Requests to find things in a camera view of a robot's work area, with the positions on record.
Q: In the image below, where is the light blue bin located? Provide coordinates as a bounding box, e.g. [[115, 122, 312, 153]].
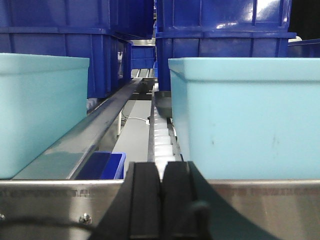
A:
[[0, 53, 90, 179], [168, 57, 320, 180]]

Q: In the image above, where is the steel divider rail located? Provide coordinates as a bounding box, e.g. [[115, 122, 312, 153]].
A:
[[12, 77, 143, 180]]

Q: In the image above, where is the dark blue crate upper right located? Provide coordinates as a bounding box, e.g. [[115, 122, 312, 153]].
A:
[[155, 0, 296, 91]]

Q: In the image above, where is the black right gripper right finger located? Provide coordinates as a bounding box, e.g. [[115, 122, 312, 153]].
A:
[[161, 161, 273, 240]]

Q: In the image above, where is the steel shelf front rail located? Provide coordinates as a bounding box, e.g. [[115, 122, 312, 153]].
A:
[[0, 179, 320, 240]]

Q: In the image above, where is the dark blue crate upper left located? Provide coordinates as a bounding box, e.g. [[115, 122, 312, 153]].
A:
[[0, 0, 154, 99]]

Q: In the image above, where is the black cable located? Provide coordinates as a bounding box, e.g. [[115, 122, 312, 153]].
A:
[[0, 216, 96, 236]]

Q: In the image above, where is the dark blue crate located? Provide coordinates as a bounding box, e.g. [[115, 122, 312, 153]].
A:
[[155, 0, 296, 91], [0, 0, 154, 99]]

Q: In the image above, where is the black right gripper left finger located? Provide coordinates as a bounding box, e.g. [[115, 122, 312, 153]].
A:
[[91, 162, 160, 240]]

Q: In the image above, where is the white roller track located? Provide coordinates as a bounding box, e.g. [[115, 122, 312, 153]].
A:
[[148, 83, 182, 179]]

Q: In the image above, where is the dark blue bin below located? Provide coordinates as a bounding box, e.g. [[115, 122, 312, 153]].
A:
[[75, 151, 127, 180]]

